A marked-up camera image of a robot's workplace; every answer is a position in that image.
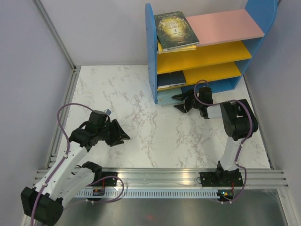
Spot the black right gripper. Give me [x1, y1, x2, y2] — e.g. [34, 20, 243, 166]
[172, 88, 202, 113]

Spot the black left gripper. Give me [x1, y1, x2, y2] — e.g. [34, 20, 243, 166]
[97, 119, 130, 147]

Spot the light blue barcode book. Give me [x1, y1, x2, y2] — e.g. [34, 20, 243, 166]
[157, 88, 183, 105]

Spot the dark navy blue book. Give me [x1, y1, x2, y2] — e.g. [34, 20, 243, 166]
[157, 71, 186, 86]

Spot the pale grey Gatsby book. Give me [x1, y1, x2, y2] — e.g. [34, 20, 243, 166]
[158, 83, 186, 89]

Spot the yellow Little Prince book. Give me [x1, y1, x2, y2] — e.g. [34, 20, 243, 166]
[157, 41, 197, 53]

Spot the green Alice Wonderland book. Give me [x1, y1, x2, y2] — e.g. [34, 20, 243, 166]
[154, 11, 199, 51]

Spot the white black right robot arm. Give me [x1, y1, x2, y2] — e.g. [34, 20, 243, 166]
[172, 87, 258, 186]

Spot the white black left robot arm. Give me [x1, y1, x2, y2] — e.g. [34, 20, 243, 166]
[21, 110, 130, 226]

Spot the blue pink yellow bookshelf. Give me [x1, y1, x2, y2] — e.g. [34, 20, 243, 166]
[145, 0, 277, 104]

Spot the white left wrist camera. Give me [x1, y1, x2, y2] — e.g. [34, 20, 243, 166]
[104, 109, 111, 115]

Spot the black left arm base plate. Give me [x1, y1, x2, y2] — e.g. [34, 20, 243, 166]
[92, 172, 118, 188]

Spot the white slotted cable duct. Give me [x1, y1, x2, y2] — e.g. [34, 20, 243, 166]
[75, 188, 220, 199]

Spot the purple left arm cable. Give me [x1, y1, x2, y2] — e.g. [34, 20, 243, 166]
[30, 103, 95, 226]

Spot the aluminium left frame post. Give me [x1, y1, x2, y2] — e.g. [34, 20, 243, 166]
[32, 0, 78, 71]

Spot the aluminium mounting rail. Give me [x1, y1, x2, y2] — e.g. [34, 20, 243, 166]
[32, 168, 289, 190]

